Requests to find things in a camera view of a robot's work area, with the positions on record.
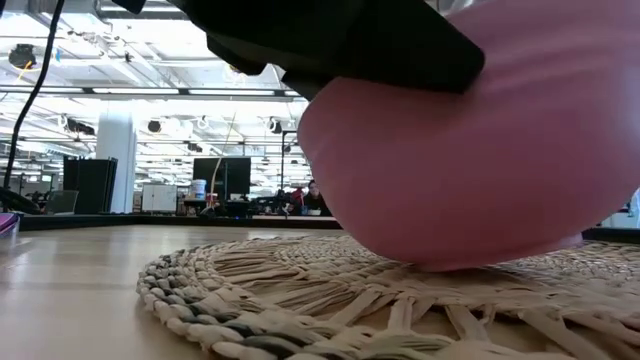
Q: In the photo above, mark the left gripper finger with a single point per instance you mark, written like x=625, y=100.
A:
x=325, y=40
x=305, y=85

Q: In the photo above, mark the pink round plate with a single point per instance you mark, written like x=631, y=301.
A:
x=450, y=175

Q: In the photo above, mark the purple transparent cup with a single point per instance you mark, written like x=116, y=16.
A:
x=7, y=224

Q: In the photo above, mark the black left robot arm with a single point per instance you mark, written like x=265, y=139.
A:
x=17, y=202

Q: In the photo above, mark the black thin pole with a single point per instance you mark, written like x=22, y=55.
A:
x=282, y=160

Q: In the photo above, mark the person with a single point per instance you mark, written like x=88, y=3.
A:
x=315, y=200
x=298, y=196

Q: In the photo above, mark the black background monitor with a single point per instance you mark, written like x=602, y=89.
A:
x=235, y=177

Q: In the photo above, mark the black ceiling device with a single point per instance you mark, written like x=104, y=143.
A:
x=22, y=55

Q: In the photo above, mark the white building pillar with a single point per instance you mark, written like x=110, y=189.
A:
x=116, y=150

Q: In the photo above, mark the white bucket with blue lid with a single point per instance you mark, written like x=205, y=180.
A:
x=198, y=190

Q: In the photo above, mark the black tall cabinet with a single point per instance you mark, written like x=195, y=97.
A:
x=92, y=185

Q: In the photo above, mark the white low cabinet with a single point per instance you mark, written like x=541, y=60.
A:
x=159, y=198

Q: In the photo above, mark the grey chair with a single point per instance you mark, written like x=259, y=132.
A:
x=62, y=202

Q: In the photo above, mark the round woven straw placemat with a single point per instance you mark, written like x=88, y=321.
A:
x=300, y=300

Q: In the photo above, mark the black metal table frame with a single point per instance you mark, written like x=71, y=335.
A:
x=150, y=220

